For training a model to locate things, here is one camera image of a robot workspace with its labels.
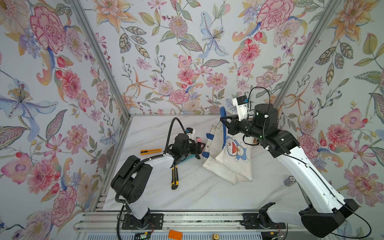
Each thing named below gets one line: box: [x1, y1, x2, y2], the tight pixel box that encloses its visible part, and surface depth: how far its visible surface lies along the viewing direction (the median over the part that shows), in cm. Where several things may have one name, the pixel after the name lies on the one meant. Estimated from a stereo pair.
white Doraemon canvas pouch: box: [202, 106, 254, 185], surface depth 83 cm
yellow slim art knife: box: [140, 148, 162, 155], surface depth 101 cm
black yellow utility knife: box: [171, 165, 179, 190], surface depth 89 cm
